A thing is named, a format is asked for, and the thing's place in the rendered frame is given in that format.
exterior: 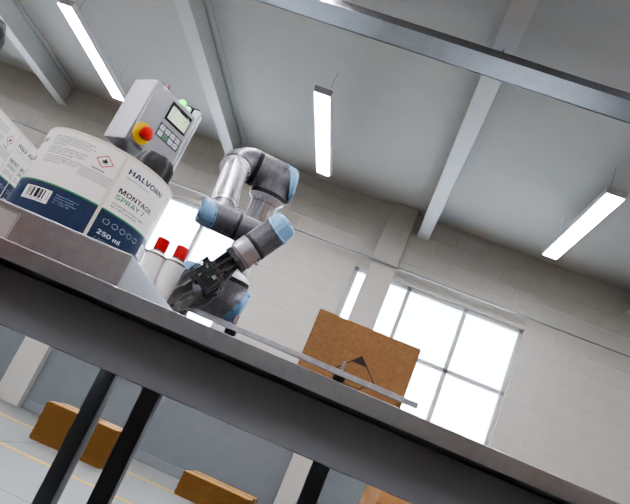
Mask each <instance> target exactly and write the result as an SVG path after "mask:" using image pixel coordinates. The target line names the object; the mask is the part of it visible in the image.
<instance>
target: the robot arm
mask: <svg viewBox="0 0 630 504"><path fill-rule="evenodd" d="M219 171H220V175H219V178H218V180H217V183H216V186H215V188H214V191H213V193H212V196H211V198H208V197H205V198H204V199H203V201H202V203H201V205H200V207H199V209H198V211H197V214H196V216H195V222H196V223H197V224H199V225H201V226H203V227H205V228H206V229H210V230H212V231H214V232H216V233H218V234H221V235H223V236H225V237H227V238H229V239H231V240H233V243H232V244H231V246H229V247H228V248H226V249H225V250H226V252H224V253H223V254H221V255H220V256H218V257H217V258H216V259H214V260H213V261H211V260H210V259H209V257H208V256H206V257H205V258H203V259H202V260H200V261H199V262H194V261H190V260H186V259H185V262H183V263H184V265H185V269H184V271H183V273H182V275H181V277H180V279H179V281H178V283H177V285H176V287H175V288H174V289H173V291H172V294H171V295H170V297H169V298H168V300H167V304H168V305H169V306H170V308H171V309H172V310H173V311H174V312H177V313H179V314H181V315H184V316H186V317H187V315H188V312H189V311H186V310H188V309H194V308H197V309H200V310H202V311H204V312H207V313H209V314H211V315H214V316H216V317H218V318H221V319H223V320H225V321H228V322H231V323H232V322H233V320H234V318H235V316H236V315H239V316H240V315H241V313H242V312H243V310H244V309H245V307H246V305H247V303H248V301H249V299H250V297H251V293H250V291H247V290H248V288H249V282H248V279H247V277H248V275H249V273H250V270H251V268H252V266H253V265H254V264H255V265H256V266H258V265H259V263H258V262H259V261H261V260H262V259H264V258H265V257H267V256H268V255H270V254H271V253H272V252H274V251H275V250H277V249H278V248H279V247H281V246H282V245H284V244H286V243H287V242H288V241H289V240H290V239H292V238H293V237H294V235H295V232H294V229H293V227H292V225H291V223H290V222H289V221H288V219H287V218H286V217H285V216H284V215H283V214H281V213H277V214H275V212H276V210H277V209H280V208H282V207H283V206H284V203H285V204H288V203H290V201H291V200H292V198H293V195H294V193H295V191H296V187H297V184H298V178H299V173H298V171H297V169H296V168H294V167H292V166H290V165H289V164H288V163H285V162H283V161H281V160H279V159H277V158H275V157H273V156H271V155H269V154H267V153H264V152H262V151H261V150H259V149H256V148H252V147H242V148H237V149H234V150H232V151H230V152H228V153H227V154H226V155H225V156H224V157H223V159H222V160H221V163H220V166H219ZM244 183H245V184H247V185H249V186H251V190H250V192H249V193H250V196H251V198H252V199H251V202H250V204H249V206H248V209H247V211H246V213H245V214H243V213H241V212H238V211H236V209H237V206H238V202H239V199H240V195H241V192H242V188H243V185H244ZM202 261H203V262H202ZM200 262H201V263H200ZM178 300H179V301H180V303H178V304H176V305H174V304H175V302H176V301H178Z"/></svg>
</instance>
